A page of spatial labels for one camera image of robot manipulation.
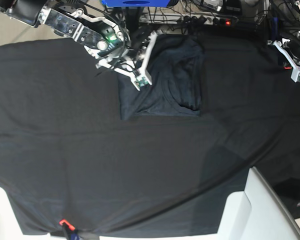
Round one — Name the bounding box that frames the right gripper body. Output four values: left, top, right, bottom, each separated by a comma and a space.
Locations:
107, 27, 153, 73

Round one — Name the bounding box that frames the orange black clamp right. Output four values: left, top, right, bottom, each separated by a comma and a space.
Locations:
283, 64, 292, 70

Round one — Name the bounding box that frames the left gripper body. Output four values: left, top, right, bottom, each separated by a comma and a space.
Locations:
284, 40, 300, 67

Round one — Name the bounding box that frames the blue clamp handle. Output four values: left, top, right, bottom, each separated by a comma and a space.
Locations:
270, 17, 278, 41

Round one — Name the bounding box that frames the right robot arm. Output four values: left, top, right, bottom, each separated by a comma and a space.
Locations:
0, 0, 158, 90

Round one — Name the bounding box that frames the white power strip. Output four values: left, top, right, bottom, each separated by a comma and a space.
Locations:
177, 15, 237, 27

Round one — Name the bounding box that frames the orange blue clamp bottom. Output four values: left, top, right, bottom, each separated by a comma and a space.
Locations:
59, 219, 81, 240

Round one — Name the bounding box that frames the black stand post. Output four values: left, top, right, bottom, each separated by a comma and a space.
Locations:
122, 6, 144, 34

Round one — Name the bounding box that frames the black table cloth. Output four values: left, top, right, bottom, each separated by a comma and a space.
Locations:
0, 36, 300, 238

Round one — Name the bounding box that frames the dark grey long-sleeve T-shirt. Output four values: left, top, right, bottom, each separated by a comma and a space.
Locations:
117, 34, 205, 120

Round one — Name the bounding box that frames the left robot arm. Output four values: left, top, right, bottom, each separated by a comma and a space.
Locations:
267, 0, 300, 83

